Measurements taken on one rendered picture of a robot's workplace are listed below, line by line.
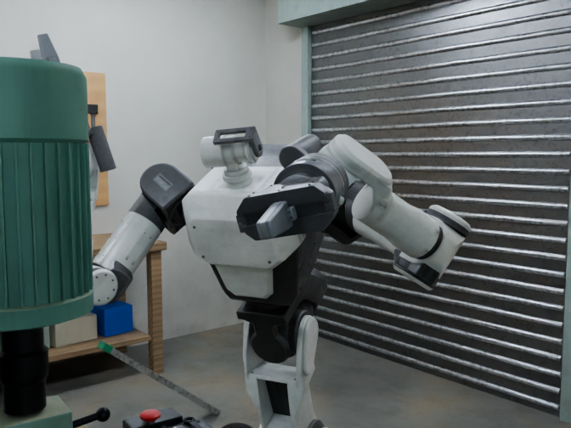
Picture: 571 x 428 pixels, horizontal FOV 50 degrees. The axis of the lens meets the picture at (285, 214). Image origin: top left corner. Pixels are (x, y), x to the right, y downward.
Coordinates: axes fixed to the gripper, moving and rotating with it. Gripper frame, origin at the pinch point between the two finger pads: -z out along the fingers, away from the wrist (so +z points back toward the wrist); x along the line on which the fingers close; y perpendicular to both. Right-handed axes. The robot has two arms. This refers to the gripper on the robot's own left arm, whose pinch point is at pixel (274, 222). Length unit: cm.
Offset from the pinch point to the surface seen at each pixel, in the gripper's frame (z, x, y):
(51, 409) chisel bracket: -8.1, 33.8, -17.9
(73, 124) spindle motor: -1.8, 21.1, 16.2
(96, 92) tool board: 290, 236, 36
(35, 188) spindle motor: -7.9, 24.0, 10.4
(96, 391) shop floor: 195, 230, -134
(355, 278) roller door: 332, 102, -134
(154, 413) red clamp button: 3.0, 27.8, -26.2
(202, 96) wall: 363, 198, 16
